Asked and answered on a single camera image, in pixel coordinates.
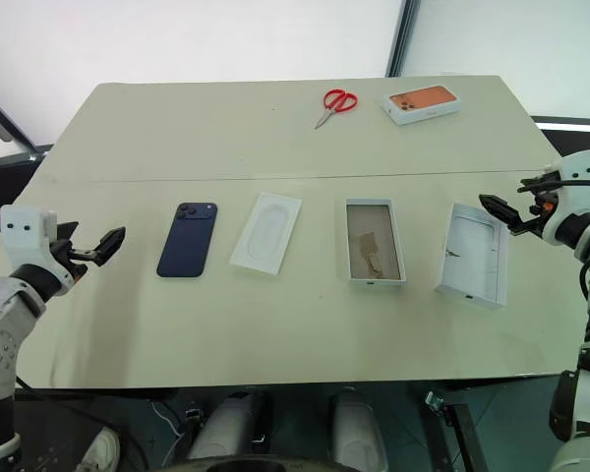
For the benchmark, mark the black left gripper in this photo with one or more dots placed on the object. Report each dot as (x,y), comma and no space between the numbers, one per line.
(74,260)

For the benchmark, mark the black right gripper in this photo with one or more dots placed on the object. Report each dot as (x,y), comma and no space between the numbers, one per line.
(541,211)

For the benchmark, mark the white box lid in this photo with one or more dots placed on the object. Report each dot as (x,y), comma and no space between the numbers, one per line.
(472,255)

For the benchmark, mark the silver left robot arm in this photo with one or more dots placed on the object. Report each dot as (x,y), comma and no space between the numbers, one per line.
(0,314)

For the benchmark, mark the white box orange phone print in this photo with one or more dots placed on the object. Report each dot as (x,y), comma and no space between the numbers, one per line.
(423,100)

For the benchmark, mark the box bottom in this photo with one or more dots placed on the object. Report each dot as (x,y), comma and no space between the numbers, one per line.
(373,236)

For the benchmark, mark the dark blue smartphone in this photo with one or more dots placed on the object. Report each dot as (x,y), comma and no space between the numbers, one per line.
(187,241)

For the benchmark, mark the white moulded insert tray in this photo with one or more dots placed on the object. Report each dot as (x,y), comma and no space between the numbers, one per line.
(265,231)

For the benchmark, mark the white sneaker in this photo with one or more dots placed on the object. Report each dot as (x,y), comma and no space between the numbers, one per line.
(100,450)

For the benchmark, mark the grey rounded shape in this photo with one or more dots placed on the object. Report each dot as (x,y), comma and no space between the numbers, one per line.
(231,428)

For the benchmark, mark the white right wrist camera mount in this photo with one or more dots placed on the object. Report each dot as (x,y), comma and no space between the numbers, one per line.
(577,169)

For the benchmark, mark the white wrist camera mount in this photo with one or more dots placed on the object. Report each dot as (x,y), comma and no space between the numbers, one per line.
(24,231)
(577,169)

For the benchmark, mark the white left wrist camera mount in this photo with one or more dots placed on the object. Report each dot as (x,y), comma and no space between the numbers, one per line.
(24,231)

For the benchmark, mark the dark slanted frame bar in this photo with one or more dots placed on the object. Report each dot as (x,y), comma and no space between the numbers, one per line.
(5,123)

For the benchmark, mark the dark window frame bar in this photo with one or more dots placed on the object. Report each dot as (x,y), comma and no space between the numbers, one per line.
(403,34)

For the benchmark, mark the black metal bracket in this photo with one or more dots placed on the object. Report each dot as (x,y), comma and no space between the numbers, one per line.
(459,432)

